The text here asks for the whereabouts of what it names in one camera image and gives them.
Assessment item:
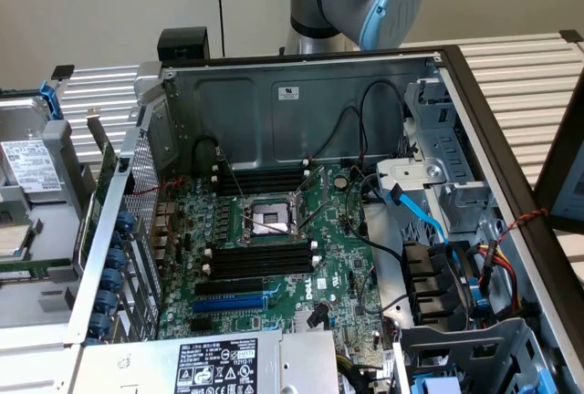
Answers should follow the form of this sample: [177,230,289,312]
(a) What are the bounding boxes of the black RAM slot white latches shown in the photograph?
[209,170,312,191]
[209,160,311,179]
[202,254,319,276]

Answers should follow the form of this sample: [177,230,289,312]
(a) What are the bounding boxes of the green RAM module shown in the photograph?
[203,239,319,260]

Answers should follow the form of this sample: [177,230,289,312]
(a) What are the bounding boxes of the green RAM stick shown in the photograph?
[0,259,74,284]

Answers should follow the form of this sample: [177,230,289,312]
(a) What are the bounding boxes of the thin metal locking lever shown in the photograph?
[298,203,332,231]
[215,145,248,202]
[240,213,292,235]

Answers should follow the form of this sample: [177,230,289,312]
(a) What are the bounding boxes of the CPU socket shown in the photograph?
[237,193,306,247]

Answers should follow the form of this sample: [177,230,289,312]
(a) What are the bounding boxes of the green Dell motherboard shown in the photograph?
[157,163,396,368]

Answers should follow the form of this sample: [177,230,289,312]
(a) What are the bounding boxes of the open grey PC case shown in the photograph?
[68,45,584,394]

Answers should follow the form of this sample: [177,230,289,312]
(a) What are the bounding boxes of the silver disk bay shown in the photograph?
[376,78,496,235]

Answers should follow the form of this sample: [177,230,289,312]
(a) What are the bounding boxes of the long black expansion slot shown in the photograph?
[194,276,266,298]

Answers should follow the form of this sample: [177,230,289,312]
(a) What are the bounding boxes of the silver rear port stack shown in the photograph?
[151,202,178,263]

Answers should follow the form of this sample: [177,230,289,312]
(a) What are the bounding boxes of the blue expansion slot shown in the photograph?
[191,292,269,316]

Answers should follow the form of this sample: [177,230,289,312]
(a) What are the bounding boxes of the small silver heatsink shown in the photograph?
[294,309,334,334]

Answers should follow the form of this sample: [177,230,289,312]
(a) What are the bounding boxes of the black fan shroud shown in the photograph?
[401,241,471,327]

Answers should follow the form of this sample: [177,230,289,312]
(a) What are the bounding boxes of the blue card retention knob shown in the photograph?
[107,247,128,270]
[100,268,122,290]
[116,211,138,233]
[96,289,118,311]
[89,312,110,336]

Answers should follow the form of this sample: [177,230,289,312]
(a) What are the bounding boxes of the black box device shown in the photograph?
[157,27,211,63]

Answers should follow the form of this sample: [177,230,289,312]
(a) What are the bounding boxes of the green graphics card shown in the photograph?
[72,107,120,275]

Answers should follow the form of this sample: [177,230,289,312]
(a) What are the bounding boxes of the blue plastic latch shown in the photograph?
[467,275,492,320]

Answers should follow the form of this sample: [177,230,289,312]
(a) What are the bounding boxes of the grey parts rack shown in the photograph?
[0,118,90,345]

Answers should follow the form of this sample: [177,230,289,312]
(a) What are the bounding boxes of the silver power supply with label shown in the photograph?
[75,327,341,394]

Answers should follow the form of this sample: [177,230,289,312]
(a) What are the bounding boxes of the grey perforated disk bay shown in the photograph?
[392,318,556,394]

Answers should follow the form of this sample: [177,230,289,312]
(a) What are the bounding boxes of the blue disk caddy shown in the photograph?
[38,79,64,122]

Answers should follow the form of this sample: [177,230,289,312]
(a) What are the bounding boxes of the silver hard disk with label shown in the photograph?
[0,96,65,206]

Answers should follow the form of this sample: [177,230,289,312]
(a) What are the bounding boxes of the black framed monitor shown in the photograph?
[533,69,584,236]

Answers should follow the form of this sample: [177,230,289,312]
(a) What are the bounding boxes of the silver CPU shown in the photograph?
[0,211,37,261]

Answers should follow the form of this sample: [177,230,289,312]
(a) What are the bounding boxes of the short looped black wire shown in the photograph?
[317,106,366,162]

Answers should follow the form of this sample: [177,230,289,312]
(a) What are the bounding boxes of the black cable loop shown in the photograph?
[193,136,221,174]

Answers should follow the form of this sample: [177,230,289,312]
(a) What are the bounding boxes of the blue SATA wire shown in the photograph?
[385,183,464,276]

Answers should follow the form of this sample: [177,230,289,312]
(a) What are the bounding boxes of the red black twisted wire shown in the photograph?
[125,175,188,197]
[495,208,548,249]

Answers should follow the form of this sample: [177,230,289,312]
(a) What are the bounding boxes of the thick black cable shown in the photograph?
[344,164,405,261]

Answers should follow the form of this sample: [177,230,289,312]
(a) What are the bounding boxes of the tall looped black wire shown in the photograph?
[358,79,407,161]

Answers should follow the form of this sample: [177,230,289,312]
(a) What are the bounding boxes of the black angled cable plug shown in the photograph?
[308,305,329,329]

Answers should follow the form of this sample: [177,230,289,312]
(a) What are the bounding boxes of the thin black wall cable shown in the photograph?
[214,0,227,58]

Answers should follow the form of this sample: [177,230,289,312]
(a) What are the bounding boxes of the yellow black supply wire bundle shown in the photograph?
[335,350,398,394]

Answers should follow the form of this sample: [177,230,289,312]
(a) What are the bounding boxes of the yellow red power wire bundle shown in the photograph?
[474,238,524,317]

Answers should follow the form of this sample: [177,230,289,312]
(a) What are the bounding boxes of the blue plastic drive rail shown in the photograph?
[410,374,463,394]

